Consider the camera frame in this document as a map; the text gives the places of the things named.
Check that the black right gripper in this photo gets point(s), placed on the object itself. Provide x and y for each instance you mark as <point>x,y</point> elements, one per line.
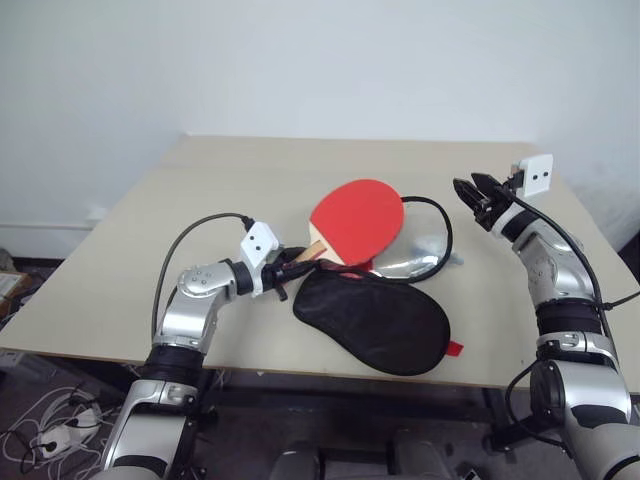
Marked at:
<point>492,210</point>

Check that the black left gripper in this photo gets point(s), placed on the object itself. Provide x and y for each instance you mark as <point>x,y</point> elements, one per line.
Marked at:
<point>279,272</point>

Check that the red table tennis paddle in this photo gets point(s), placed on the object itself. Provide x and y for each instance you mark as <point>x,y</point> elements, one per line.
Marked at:
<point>357,220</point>

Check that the black silver-lined paddle case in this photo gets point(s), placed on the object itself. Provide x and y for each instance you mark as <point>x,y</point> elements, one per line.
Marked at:
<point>372,325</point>

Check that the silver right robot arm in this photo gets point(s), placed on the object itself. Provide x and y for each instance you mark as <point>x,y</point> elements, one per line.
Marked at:
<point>555,280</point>

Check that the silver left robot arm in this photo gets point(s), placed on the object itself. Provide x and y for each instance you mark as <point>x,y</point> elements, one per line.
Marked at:
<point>192,310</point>

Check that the dark rounded shape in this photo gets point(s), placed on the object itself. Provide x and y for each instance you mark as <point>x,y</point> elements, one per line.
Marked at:
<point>296,462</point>

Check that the cardboard box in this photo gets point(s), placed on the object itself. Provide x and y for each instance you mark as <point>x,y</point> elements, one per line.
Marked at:
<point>11,286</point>

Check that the white power strip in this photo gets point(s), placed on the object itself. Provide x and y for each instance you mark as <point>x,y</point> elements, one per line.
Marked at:
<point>62,440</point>

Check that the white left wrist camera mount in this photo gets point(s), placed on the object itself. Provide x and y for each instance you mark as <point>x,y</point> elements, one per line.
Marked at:
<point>257,242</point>

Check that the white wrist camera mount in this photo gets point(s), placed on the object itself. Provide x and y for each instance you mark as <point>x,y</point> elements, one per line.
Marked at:
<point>536,175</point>
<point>257,242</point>

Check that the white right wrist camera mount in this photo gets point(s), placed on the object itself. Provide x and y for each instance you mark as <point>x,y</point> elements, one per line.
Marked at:
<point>536,175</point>

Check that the black table frame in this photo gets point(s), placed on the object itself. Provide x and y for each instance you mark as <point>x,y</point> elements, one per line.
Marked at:
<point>350,385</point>

